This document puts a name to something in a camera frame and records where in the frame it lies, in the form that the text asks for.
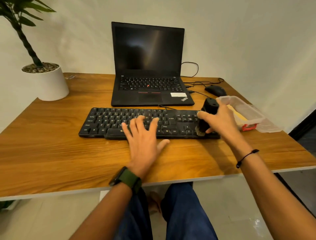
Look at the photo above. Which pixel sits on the clear plastic box red latches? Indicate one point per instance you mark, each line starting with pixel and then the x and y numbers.
pixel 250 111

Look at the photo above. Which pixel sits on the black computer mouse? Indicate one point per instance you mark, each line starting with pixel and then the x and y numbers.
pixel 215 90

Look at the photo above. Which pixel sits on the black keyboard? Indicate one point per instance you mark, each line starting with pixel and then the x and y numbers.
pixel 111 121

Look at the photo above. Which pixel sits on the green potted plant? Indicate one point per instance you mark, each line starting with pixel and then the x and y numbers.
pixel 24 42

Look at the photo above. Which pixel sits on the person's left hand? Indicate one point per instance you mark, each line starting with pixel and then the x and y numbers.
pixel 143 148

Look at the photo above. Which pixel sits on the yellow cloth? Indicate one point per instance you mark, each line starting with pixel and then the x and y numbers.
pixel 237 115

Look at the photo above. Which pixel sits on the person's blue jeans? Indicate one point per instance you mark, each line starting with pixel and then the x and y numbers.
pixel 187 212

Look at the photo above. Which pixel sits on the person's right forearm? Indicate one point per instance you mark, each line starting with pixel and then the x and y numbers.
pixel 279 200

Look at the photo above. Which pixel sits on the clear plastic box lid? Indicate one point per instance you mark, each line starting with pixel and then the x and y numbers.
pixel 271 127

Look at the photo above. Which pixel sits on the black cleaning brush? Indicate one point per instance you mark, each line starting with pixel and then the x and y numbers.
pixel 209 106

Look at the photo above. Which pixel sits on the black laptop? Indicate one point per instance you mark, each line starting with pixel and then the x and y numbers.
pixel 148 47

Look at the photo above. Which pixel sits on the black metal table leg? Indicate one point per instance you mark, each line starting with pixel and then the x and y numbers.
pixel 190 184

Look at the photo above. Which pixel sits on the person's right hand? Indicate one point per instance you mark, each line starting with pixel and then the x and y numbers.
pixel 223 121

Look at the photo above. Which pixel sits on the black door frame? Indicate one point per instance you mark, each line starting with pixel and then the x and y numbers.
pixel 302 126

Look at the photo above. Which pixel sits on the white seat chair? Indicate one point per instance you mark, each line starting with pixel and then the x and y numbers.
pixel 103 195

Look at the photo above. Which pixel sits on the person's bare foot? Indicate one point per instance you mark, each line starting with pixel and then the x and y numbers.
pixel 154 202

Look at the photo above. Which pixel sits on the small plastic wrapper scrap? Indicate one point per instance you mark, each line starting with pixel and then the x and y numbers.
pixel 70 77

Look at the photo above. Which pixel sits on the person's left forearm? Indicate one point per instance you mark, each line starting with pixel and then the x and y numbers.
pixel 103 215

